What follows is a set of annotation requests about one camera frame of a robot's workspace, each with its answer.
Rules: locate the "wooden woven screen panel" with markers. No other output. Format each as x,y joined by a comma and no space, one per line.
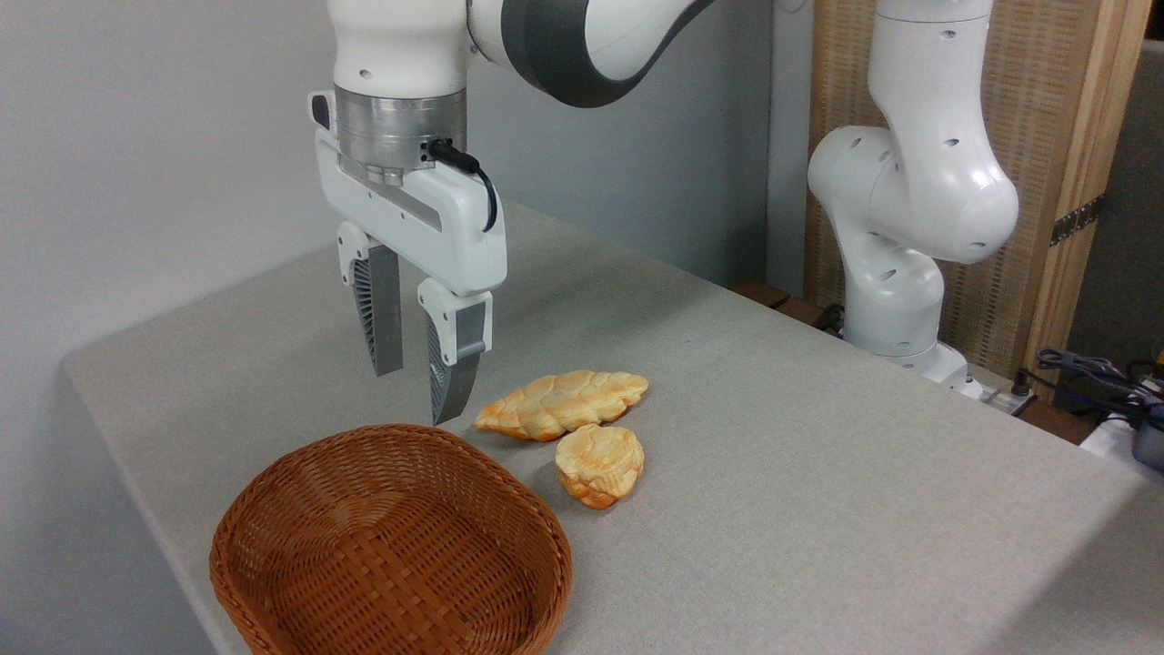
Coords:
1046,109

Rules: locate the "grey tablecloth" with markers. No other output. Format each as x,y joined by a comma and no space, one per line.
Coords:
773,455

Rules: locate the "round bread roll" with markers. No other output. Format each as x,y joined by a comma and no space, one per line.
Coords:
600,464

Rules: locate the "brown woven wicker basket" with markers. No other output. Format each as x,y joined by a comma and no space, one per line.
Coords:
391,546

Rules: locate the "long braided bread loaf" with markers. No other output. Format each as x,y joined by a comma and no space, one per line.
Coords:
564,400

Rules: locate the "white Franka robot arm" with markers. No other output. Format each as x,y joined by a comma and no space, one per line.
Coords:
909,182

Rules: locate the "black metal hinge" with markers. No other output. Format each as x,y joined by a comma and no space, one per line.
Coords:
1078,220

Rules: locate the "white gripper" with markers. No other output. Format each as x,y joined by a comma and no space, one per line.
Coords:
409,214

